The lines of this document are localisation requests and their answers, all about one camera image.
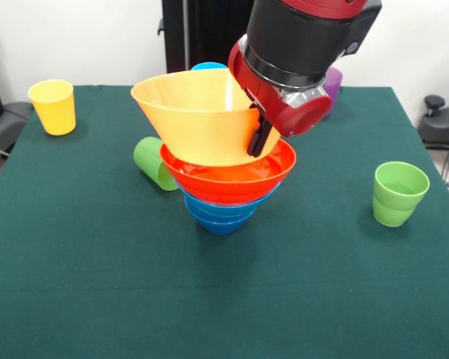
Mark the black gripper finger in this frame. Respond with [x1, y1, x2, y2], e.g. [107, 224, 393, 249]
[248, 102, 266, 120]
[246, 121, 275, 158]

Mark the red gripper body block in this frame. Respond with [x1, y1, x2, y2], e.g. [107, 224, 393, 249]
[227, 35, 332, 138]

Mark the red-orange bowl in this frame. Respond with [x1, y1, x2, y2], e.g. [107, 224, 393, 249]
[159, 138, 298, 205]

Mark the large yellow-orange bowl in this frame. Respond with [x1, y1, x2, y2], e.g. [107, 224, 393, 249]
[130, 68, 282, 167]

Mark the large blue bowl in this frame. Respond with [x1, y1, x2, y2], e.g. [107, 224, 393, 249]
[177, 182, 284, 210]

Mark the small light blue bowl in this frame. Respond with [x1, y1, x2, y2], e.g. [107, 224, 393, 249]
[185, 197, 257, 220]

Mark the small dark blue bowl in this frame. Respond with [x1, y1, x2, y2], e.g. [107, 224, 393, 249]
[186, 204, 256, 236]

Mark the purple cup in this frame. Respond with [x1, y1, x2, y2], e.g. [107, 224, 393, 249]
[320, 67, 344, 120]

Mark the light blue cup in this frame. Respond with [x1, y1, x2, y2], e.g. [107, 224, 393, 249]
[190, 62, 229, 72]

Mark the smooth green cup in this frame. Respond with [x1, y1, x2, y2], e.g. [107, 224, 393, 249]
[133, 136, 180, 192]

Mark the ridged green cup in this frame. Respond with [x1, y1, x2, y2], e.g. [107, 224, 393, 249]
[372, 161, 431, 228]

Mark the grey black stand base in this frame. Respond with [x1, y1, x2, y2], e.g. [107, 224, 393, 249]
[417, 94, 449, 150]
[0, 100, 37, 162]

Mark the dark green tablecloth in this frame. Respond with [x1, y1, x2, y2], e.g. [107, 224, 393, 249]
[0, 85, 449, 359]

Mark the yellow cup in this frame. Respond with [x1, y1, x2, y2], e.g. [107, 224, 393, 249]
[27, 79, 77, 136]

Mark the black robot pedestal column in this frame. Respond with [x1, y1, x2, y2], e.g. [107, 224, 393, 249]
[157, 0, 255, 76]

